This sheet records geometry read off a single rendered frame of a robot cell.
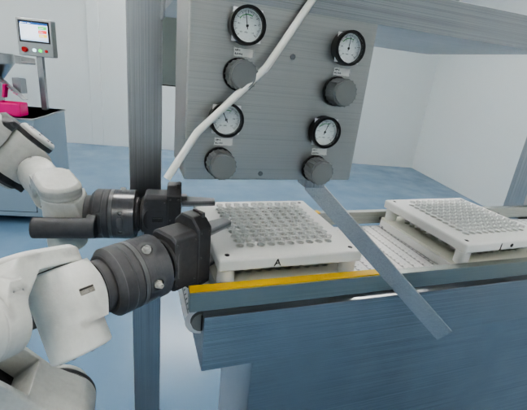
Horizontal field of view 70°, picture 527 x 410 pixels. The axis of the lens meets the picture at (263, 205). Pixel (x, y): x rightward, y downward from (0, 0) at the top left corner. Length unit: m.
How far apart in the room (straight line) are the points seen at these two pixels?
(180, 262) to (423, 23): 0.43
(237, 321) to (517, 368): 0.84
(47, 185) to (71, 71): 5.01
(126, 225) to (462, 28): 0.57
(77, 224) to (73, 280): 0.22
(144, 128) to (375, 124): 5.31
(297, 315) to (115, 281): 0.29
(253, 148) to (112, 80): 5.14
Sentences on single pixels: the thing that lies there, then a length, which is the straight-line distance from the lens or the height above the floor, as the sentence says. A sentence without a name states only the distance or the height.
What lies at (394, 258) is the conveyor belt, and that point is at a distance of 0.82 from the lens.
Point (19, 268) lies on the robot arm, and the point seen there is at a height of 1.03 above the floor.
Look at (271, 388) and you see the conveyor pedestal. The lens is 0.78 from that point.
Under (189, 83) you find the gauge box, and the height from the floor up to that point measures 1.20.
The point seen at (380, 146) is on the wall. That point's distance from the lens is 6.02.
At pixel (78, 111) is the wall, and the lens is 5.72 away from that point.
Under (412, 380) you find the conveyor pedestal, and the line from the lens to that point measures 0.98.
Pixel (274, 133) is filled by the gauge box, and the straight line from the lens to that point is 0.45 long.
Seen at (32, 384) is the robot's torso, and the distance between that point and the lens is 0.81.
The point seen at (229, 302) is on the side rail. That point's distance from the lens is 0.56.
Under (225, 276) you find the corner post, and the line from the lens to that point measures 0.57.
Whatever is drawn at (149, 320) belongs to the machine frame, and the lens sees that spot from 0.92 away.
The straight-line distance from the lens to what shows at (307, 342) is 0.67.
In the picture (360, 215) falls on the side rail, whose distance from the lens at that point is 0.94.
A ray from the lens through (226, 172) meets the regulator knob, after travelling 0.42.
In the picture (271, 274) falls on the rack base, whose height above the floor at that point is 0.91.
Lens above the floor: 1.23
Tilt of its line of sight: 20 degrees down
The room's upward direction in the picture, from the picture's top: 6 degrees clockwise
